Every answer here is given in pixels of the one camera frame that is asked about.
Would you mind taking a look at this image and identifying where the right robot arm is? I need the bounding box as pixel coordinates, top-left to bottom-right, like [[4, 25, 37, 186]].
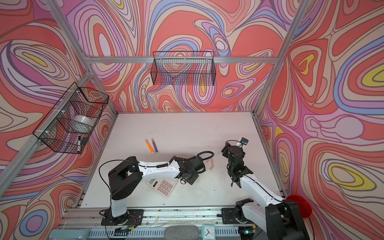
[[222, 142, 310, 240]]

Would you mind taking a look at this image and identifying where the red plastic cup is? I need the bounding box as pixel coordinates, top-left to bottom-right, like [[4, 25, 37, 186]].
[[286, 195, 313, 219]]

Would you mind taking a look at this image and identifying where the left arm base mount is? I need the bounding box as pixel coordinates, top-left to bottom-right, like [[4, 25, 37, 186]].
[[99, 208, 144, 227]]

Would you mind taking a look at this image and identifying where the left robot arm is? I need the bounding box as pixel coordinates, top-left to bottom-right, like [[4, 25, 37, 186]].
[[108, 156, 206, 218]]

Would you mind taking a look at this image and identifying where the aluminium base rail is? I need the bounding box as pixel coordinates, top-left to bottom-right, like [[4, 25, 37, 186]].
[[59, 206, 256, 230]]

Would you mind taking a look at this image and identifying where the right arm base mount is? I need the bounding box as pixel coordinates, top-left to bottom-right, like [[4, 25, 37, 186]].
[[217, 198, 254, 225]]

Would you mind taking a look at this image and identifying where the pink calculator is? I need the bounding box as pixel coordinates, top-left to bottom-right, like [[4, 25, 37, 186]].
[[147, 178, 178, 198]]

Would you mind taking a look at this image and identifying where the orange pen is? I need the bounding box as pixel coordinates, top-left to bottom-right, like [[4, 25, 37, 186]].
[[145, 139, 155, 154]]

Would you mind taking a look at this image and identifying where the black wire basket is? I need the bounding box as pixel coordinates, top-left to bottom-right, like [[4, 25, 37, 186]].
[[33, 83, 109, 155], [151, 51, 216, 86]]

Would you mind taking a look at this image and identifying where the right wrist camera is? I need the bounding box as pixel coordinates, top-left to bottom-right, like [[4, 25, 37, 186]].
[[239, 138, 249, 147]]

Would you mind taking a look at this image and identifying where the grey padded cushion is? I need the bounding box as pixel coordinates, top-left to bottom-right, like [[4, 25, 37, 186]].
[[164, 225, 199, 240]]

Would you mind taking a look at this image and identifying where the black marker in basket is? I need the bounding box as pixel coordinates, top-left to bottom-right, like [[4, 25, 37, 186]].
[[77, 136, 82, 154]]

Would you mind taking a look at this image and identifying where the black wire basket left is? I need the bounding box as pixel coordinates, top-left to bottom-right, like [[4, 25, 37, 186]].
[[33, 83, 109, 155]]

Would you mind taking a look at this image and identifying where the black wire basket back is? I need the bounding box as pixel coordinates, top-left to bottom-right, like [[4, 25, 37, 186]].
[[151, 51, 216, 86]]

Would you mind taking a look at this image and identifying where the purple pen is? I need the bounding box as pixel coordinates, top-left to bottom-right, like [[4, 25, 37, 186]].
[[152, 138, 159, 154]]

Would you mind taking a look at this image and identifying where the small white clock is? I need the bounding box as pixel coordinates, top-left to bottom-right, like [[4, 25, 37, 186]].
[[202, 225, 216, 240]]

